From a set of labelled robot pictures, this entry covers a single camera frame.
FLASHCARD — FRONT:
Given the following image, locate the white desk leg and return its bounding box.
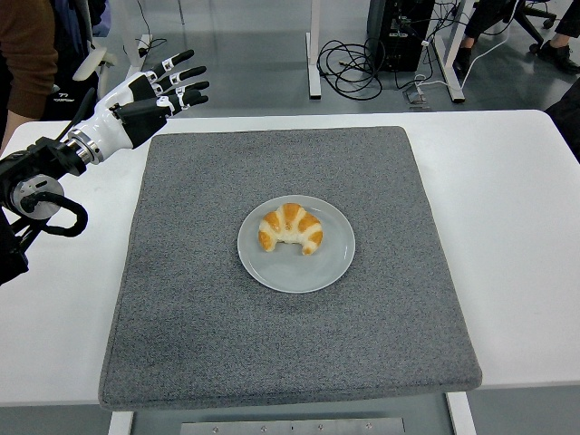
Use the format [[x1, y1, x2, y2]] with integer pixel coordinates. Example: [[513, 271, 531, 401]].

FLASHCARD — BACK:
[[304, 0, 324, 100], [118, 0, 153, 82], [430, 0, 467, 103]]

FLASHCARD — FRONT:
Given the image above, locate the grey felt mat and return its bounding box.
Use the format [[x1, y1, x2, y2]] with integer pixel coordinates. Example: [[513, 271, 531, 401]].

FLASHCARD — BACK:
[[97, 125, 483, 411]]

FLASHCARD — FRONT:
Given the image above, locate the black garment with white print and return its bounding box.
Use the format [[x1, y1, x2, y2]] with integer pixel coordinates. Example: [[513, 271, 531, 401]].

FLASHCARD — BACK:
[[44, 0, 110, 121]]

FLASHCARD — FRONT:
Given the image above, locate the white table leg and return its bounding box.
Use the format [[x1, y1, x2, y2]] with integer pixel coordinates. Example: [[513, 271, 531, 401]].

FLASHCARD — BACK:
[[445, 391, 478, 435], [107, 411, 135, 435]]

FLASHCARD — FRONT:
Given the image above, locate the person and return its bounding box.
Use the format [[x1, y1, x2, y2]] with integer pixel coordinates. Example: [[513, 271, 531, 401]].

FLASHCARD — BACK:
[[0, 0, 59, 150], [452, 0, 580, 74]]

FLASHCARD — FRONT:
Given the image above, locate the thin black floor cable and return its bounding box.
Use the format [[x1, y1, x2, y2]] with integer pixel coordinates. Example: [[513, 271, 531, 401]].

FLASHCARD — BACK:
[[135, 0, 168, 58]]

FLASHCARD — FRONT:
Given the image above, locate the golden croissant bread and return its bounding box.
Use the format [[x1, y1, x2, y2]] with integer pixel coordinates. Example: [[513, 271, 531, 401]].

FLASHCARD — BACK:
[[257, 202, 324, 256]]

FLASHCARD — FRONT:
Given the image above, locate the grey metal plate with screws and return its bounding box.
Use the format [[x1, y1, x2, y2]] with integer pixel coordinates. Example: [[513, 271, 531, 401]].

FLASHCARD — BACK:
[[179, 417, 407, 435]]

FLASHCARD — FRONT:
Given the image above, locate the coiled black floor cable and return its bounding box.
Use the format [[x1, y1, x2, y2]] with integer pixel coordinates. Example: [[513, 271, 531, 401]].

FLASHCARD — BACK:
[[316, 38, 386, 102]]

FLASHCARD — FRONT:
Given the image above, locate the grey floor outlet box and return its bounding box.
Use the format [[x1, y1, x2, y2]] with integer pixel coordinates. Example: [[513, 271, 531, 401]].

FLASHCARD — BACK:
[[402, 85, 431, 111]]

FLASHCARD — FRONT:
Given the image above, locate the white floor cable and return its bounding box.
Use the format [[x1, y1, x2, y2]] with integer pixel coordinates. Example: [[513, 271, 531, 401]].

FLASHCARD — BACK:
[[414, 0, 517, 92]]

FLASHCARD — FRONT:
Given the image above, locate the black office chair base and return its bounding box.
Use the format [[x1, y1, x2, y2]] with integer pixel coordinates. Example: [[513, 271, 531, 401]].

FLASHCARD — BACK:
[[514, 0, 558, 54]]

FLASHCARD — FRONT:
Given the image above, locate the dark object at table edge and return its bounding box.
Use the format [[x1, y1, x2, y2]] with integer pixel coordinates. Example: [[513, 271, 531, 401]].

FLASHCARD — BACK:
[[543, 76, 580, 164]]

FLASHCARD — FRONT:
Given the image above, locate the black computer tower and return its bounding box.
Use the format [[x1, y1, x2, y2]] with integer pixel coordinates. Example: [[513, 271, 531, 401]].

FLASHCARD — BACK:
[[365, 0, 436, 73]]

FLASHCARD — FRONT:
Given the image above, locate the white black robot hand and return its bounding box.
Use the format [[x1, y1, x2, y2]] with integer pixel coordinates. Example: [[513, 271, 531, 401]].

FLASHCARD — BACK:
[[72, 48, 211, 158]]

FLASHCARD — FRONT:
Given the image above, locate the round grey plate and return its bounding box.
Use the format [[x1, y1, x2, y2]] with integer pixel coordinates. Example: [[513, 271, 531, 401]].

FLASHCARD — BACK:
[[237, 194, 357, 295]]

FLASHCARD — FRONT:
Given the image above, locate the white office chair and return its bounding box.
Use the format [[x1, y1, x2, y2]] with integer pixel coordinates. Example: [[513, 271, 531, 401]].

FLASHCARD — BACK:
[[72, 43, 120, 102]]

